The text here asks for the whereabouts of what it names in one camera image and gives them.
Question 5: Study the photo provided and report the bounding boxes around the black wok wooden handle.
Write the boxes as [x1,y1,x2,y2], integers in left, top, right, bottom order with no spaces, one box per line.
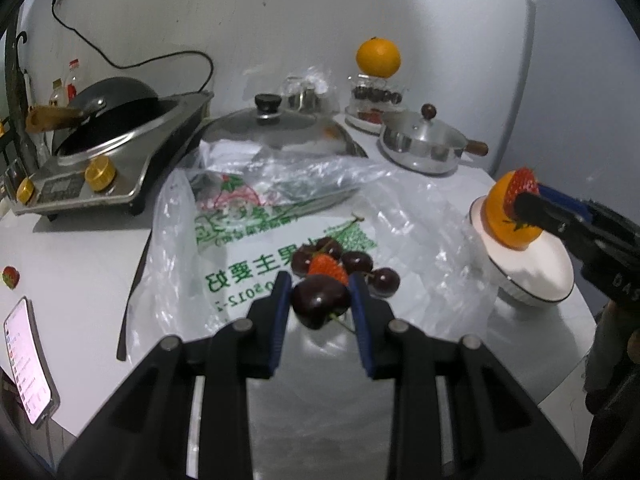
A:
[25,77,164,156]

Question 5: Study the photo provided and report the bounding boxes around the orange on glass stand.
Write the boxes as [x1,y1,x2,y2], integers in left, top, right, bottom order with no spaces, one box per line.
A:
[356,37,401,79]

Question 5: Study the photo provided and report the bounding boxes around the silver induction cooker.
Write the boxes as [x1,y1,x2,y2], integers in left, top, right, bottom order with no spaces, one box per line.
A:
[13,92,213,217]

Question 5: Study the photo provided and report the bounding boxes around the glass fruit stand with cherries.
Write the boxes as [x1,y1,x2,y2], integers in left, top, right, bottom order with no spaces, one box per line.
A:
[345,74,405,136]

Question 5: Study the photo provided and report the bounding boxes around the clear bottle red label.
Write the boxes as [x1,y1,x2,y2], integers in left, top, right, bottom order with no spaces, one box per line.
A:
[65,58,84,103]

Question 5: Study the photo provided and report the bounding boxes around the smartphone with lit screen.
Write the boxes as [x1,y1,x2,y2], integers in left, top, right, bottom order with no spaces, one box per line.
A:
[2,296,60,428]

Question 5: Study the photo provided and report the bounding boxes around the white round plate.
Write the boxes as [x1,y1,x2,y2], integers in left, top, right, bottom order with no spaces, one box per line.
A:
[468,196,575,308]

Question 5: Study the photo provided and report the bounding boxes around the large steel domed lid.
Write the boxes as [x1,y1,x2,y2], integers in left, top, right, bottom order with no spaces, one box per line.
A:
[200,93,368,158]

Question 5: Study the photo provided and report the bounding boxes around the black power cable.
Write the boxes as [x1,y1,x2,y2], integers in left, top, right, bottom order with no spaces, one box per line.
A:
[50,0,215,94]

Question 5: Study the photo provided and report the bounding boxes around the steel cups in plastic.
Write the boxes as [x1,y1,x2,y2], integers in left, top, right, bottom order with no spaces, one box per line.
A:
[279,65,338,115]

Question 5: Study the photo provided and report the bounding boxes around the dark cherry with stem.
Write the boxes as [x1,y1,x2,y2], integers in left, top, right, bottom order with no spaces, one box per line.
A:
[367,268,400,298]

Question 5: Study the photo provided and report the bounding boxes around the large orange with stem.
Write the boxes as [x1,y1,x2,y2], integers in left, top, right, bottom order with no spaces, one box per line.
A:
[485,167,542,250]

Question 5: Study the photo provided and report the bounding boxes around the red strawberry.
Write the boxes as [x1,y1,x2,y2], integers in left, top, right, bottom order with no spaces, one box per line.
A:
[307,252,348,286]
[503,167,539,221]

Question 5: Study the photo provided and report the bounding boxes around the clear printed plastic bag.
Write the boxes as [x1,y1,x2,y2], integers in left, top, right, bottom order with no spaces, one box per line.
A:
[125,141,497,361]

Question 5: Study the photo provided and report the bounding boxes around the small steel saucepan with lid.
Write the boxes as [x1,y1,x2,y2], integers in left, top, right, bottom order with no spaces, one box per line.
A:
[378,103,489,176]

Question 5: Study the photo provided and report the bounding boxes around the small strawberry on counter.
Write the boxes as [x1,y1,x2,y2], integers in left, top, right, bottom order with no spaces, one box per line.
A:
[1,266,21,289]

